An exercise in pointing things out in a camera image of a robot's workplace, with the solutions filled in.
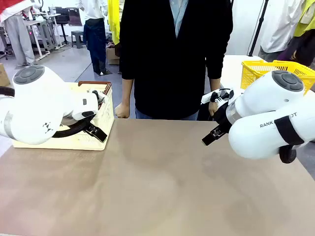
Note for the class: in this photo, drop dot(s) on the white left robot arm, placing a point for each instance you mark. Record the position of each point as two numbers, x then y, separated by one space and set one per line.
37 103

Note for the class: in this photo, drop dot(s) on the person in white shirt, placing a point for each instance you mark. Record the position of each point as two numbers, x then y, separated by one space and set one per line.
278 24

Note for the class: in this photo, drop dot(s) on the person's right forearm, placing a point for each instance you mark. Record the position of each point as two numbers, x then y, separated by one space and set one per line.
128 91

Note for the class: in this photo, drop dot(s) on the person in yellow vest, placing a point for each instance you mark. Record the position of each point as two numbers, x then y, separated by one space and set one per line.
305 19

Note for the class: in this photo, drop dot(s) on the open cardboard box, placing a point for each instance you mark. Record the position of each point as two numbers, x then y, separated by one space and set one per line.
112 57

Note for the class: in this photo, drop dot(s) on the yellow plastic shopping basket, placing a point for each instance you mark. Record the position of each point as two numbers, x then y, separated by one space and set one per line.
248 76

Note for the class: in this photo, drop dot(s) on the brown cardboard box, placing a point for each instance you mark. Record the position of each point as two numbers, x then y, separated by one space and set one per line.
3 76

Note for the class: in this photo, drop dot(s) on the white workbench desk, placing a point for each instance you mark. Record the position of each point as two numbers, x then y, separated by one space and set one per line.
51 15

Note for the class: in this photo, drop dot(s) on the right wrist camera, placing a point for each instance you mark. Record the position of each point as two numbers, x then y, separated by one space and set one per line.
221 94

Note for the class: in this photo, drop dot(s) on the hanging yellow vest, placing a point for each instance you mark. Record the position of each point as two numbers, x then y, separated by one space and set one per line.
113 19

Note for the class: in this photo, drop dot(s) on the black office chair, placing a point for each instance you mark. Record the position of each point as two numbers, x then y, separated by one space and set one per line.
61 16

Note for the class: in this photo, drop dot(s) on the cream folding basket brown rim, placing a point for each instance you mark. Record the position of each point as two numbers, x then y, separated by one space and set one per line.
108 115

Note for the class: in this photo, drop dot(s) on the person white shirt dark apron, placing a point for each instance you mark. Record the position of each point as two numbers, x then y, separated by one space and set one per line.
94 37

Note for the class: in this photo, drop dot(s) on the person's left forearm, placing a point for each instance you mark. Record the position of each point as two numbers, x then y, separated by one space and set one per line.
214 84

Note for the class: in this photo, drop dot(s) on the black tripod pole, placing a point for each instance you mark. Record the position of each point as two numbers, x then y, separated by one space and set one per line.
258 28

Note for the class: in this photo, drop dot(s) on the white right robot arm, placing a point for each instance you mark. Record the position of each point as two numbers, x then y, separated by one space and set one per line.
253 143

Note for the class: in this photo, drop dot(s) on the grey plastic stool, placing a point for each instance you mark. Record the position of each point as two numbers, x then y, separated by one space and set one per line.
78 37

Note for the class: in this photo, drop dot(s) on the person's right hand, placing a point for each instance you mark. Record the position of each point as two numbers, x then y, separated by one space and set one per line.
122 110

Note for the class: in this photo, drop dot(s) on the person's left hand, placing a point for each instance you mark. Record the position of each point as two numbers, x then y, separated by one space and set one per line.
211 107

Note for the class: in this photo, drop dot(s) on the person red top grey trousers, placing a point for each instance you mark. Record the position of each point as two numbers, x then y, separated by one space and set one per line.
17 37

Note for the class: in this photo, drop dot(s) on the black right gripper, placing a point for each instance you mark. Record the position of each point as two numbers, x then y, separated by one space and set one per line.
222 115

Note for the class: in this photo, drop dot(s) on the person in black cardigan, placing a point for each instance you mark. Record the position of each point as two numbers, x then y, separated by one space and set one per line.
167 61

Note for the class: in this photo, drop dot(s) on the white side table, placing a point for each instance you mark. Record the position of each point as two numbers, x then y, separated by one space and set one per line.
231 71

